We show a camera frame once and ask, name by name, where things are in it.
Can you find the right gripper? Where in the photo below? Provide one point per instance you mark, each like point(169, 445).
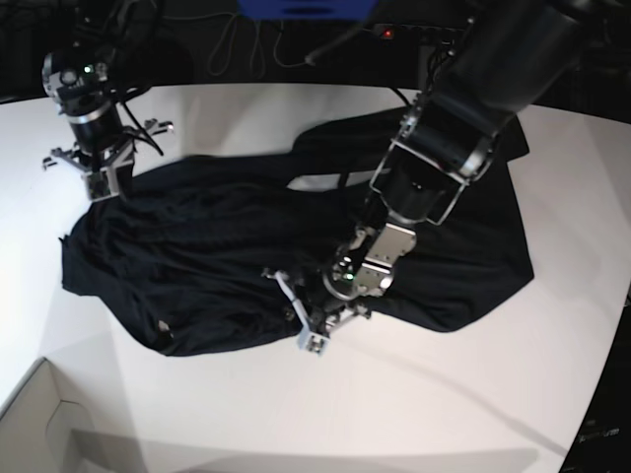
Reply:
point(119, 155)

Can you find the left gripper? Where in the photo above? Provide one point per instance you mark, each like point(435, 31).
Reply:
point(318, 311)

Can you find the dark navy t-shirt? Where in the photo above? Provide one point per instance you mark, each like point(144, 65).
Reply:
point(185, 263)

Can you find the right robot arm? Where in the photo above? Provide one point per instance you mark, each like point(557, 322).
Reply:
point(88, 84)

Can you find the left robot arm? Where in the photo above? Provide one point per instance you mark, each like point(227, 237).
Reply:
point(453, 148)

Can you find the blue plastic bin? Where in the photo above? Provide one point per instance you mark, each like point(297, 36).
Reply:
point(348, 10)

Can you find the white cardboard box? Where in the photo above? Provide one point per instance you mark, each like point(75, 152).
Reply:
point(39, 428)

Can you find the black power strip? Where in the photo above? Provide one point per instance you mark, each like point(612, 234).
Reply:
point(422, 33)

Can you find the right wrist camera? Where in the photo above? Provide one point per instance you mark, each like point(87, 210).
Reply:
point(101, 185)

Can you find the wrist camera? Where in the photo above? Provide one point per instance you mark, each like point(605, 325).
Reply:
point(101, 185)
point(312, 342)

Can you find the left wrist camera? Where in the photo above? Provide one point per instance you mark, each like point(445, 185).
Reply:
point(312, 342)

